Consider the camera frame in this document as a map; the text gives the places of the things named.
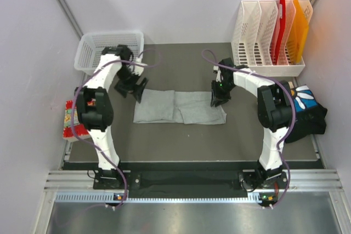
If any grey t-shirt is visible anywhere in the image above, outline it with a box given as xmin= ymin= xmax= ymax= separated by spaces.
xmin=133 ymin=89 xmax=227 ymax=125

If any red plastic folder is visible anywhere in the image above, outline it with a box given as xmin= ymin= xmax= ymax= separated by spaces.
xmin=274 ymin=0 xmax=286 ymax=65

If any beige folded t-shirt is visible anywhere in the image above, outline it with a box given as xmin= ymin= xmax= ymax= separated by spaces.
xmin=288 ymin=81 xmax=294 ymax=89

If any red illustrated book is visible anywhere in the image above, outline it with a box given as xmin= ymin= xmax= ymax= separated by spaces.
xmin=62 ymin=100 xmax=91 ymax=143

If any orange plastic folder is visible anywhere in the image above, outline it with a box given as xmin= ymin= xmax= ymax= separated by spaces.
xmin=286 ymin=0 xmax=309 ymax=65

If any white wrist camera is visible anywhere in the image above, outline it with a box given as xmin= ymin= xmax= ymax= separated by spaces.
xmin=131 ymin=56 xmax=147 ymax=76
xmin=213 ymin=66 xmax=222 ymax=82

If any white slotted cable duct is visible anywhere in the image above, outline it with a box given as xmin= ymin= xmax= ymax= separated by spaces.
xmin=55 ymin=192 xmax=273 ymax=204

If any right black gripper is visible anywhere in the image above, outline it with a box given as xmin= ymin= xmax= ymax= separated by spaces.
xmin=211 ymin=80 xmax=235 ymax=107

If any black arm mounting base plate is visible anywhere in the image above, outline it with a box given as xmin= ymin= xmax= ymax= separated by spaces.
xmin=93 ymin=170 xmax=287 ymax=197

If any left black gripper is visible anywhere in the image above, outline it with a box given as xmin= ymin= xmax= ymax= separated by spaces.
xmin=115 ymin=66 xmax=149 ymax=104

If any white file organizer rack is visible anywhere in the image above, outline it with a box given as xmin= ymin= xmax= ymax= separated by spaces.
xmin=231 ymin=0 xmax=305 ymax=77

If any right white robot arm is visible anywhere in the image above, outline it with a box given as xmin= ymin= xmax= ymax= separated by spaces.
xmin=211 ymin=58 xmax=296 ymax=192

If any black daisy print t-shirt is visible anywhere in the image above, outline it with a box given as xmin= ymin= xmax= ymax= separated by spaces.
xmin=285 ymin=85 xmax=327 ymax=144

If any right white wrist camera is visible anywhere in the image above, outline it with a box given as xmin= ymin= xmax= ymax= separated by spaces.
xmin=213 ymin=66 xmax=222 ymax=82

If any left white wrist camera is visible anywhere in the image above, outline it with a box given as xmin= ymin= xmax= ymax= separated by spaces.
xmin=131 ymin=56 xmax=147 ymax=76

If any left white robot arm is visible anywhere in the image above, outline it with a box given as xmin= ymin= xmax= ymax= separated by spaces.
xmin=75 ymin=44 xmax=148 ymax=190

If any white perforated plastic basket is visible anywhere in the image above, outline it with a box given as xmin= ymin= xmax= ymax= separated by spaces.
xmin=73 ymin=31 xmax=145 ymax=76

